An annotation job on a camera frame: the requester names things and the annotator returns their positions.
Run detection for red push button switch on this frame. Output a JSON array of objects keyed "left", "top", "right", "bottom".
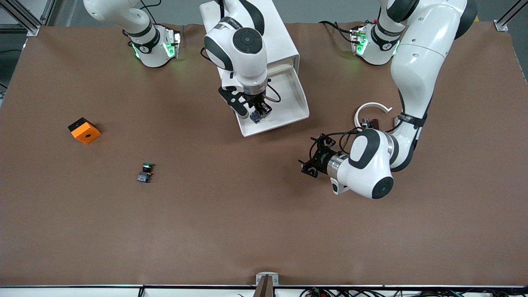
[{"left": 250, "top": 105, "right": 273, "bottom": 124}]

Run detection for white curved plastic part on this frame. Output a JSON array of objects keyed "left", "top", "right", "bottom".
[{"left": 354, "top": 102, "right": 393, "bottom": 129}]

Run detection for brown paper table cover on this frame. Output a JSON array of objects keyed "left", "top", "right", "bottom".
[{"left": 0, "top": 23, "right": 528, "bottom": 287}]

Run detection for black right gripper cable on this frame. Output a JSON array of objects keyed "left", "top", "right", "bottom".
[{"left": 264, "top": 78, "right": 282, "bottom": 104}]

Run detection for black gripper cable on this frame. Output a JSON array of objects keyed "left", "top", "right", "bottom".
[
  {"left": 264, "top": 78, "right": 282, "bottom": 104},
  {"left": 310, "top": 131, "right": 361, "bottom": 155}
]

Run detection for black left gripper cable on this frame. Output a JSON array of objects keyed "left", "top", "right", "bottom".
[{"left": 310, "top": 131, "right": 361, "bottom": 155}]

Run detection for black arm base cable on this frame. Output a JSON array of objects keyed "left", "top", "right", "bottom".
[
  {"left": 140, "top": 0, "right": 162, "bottom": 25},
  {"left": 318, "top": 20, "right": 357, "bottom": 44}
]

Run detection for green push button switch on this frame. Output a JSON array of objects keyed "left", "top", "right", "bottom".
[{"left": 137, "top": 163, "right": 156, "bottom": 184}]

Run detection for grey metal bracket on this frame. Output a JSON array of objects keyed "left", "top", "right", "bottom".
[{"left": 255, "top": 272, "right": 279, "bottom": 287}]

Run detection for brown camera stand pole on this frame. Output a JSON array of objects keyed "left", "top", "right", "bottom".
[{"left": 252, "top": 276, "right": 275, "bottom": 297}]

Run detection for black cable bundle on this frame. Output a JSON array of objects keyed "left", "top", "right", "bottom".
[{"left": 299, "top": 288, "right": 528, "bottom": 297}]

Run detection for orange button enclosure box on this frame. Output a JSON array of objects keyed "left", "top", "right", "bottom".
[{"left": 68, "top": 117, "right": 101, "bottom": 145}]

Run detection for aluminium frame profile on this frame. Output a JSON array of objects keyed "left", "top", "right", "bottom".
[
  {"left": 40, "top": 0, "right": 57, "bottom": 26},
  {"left": 494, "top": 0, "right": 521, "bottom": 33},
  {"left": 0, "top": 0, "right": 40, "bottom": 37}
]

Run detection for white table edge rail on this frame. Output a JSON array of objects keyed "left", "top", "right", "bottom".
[{"left": 0, "top": 285, "right": 528, "bottom": 297}]

